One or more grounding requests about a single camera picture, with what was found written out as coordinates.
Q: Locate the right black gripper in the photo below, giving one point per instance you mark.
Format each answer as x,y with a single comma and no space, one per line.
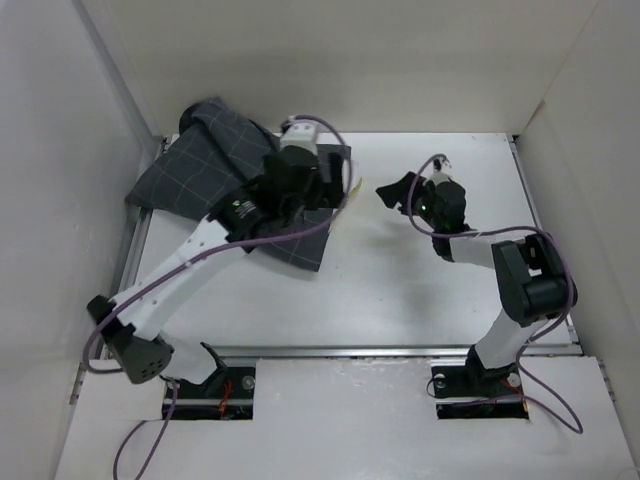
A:
395,192

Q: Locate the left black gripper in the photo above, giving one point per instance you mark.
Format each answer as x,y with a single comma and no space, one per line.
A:
327,194

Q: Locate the cream pillow with yellow edge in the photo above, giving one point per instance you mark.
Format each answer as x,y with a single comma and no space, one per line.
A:
353,192

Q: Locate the dark grey checked pillowcase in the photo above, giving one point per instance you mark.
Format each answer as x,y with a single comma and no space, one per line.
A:
217,151

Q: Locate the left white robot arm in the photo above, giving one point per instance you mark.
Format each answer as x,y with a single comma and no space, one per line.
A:
131,322

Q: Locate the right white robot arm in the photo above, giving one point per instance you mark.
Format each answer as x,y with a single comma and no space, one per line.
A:
531,279

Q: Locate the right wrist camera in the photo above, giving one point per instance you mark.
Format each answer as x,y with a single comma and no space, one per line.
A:
442,169

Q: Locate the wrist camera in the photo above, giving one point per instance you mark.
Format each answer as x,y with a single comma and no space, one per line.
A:
299,133
442,169

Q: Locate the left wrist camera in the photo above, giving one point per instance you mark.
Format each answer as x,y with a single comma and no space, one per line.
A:
299,133

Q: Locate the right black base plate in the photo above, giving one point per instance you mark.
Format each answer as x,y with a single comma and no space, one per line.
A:
461,382

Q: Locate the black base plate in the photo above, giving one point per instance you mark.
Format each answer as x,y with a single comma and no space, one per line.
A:
235,384
461,382

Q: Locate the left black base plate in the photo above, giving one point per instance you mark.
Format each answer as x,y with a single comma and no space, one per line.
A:
235,384

